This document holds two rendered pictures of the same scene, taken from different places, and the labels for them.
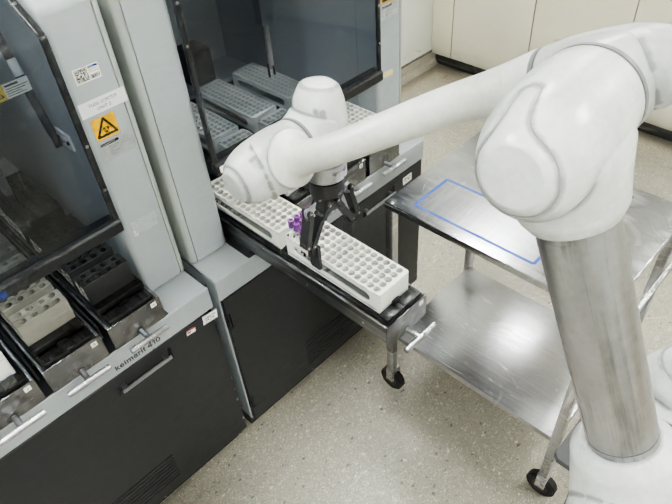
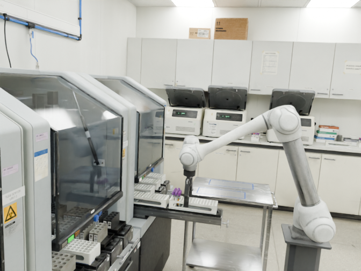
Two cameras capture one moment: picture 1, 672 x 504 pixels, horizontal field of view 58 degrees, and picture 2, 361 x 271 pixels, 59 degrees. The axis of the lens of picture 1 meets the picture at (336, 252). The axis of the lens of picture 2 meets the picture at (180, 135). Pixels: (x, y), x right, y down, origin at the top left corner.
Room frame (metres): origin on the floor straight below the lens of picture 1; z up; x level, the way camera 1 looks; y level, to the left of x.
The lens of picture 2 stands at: (-0.49, 1.20, 1.59)
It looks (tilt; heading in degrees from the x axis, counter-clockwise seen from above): 9 degrees down; 324
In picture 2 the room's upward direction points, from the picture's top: 3 degrees clockwise
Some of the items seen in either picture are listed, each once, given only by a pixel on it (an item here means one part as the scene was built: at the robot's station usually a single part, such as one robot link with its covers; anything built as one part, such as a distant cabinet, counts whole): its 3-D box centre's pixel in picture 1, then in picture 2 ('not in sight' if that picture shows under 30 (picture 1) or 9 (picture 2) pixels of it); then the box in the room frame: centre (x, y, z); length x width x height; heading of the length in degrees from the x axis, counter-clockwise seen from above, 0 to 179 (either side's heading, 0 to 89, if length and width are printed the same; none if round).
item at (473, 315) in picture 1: (513, 313); (226, 239); (1.17, -0.51, 0.41); 0.67 x 0.46 x 0.82; 43
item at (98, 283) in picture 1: (107, 281); (113, 221); (1.00, 0.52, 0.85); 0.12 x 0.02 x 0.06; 133
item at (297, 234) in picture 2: not in sight; (304, 229); (0.57, -0.58, 0.73); 0.22 x 0.18 x 0.06; 133
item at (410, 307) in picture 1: (306, 254); (172, 211); (1.10, 0.07, 0.78); 0.73 x 0.14 x 0.09; 43
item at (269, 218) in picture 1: (256, 208); (145, 199); (1.24, 0.20, 0.83); 0.30 x 0.10 x 0.06; 43
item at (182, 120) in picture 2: not in sight; (185, 109); (3.19, -1.54, 1.22); 0.62 x 0.56 x 0.64; 131
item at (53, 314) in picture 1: (45, 320); (100, 234); (0.89, 0.63, 0.85); 0.12 x 0.02 x 0.06; 133
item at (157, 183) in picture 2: not in sight; (139, 183); (1.55, 0.07, 0.83); 0.30 x 0.10 x 0.06; 43
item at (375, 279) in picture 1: (345, 262); (193, 205); (1.00, -0.02, 0.84); 0.30 x 0.10 x 0.06; 43
